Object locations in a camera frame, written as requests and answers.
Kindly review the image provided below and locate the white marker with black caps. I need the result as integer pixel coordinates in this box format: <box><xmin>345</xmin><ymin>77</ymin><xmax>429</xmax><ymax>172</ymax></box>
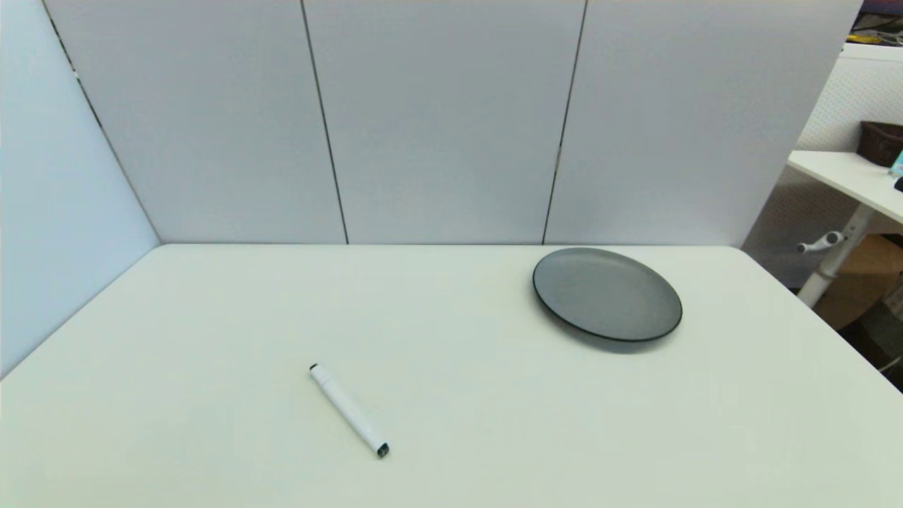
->
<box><xmin>309</xmin><ymin>363</ymin><xmax>390</xmax><ymax>459</ymax></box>

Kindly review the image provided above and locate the dark grey round plate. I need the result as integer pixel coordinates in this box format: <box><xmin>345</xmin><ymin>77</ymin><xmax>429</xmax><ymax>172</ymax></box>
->
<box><xmin>532</xmin><ymin>246</ymin><xmax>684</xmax><ymax>344</ymax></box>

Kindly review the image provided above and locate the white side table leg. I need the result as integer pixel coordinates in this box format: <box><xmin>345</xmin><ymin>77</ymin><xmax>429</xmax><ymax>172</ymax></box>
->
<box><xmin>797</xmin><ymin>204</ymin><xmax>876</xmax><ymax>308</ymax></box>

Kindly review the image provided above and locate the white side table top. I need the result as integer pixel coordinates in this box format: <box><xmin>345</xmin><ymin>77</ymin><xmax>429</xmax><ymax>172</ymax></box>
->
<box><xmin>787</xmin><ymin>150</ymin><xmax>903</xmax><ymax>226</ymax></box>

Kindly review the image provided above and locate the brown cardboard box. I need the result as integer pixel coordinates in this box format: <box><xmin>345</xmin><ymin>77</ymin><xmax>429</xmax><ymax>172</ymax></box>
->
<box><xmin>811</xmin><ymin>233</ymin><xmax>903</xmax><ymax>331</ymax></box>

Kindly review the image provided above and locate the white perforated partition panel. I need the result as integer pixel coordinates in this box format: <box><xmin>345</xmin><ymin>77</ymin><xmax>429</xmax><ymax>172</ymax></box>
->
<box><xmin>741</xmin><ymin>42</ymin><xmax>903</xmax><ymax>289</ymax></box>

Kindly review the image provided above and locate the dark brown woven basket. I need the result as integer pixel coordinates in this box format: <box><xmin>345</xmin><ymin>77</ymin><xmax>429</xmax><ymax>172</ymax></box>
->
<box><xmin>856</xmin><ymin>120</ymin><xmax>903</xmax><ymax>169</ymax></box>

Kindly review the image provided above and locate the yellow clutter behind partition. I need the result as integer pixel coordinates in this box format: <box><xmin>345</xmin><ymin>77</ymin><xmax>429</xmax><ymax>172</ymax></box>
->
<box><xmin>849</xmin><ymin>27</ymin><xmax>903</xmax><ymax>46</ymax></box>

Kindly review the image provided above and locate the white table crank handle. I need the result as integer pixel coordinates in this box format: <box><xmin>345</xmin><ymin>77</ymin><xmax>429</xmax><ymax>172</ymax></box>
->
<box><xmin>796</xmin><ymin>231</ymin><xmax>847</xmax><ymax>255</ymax></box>

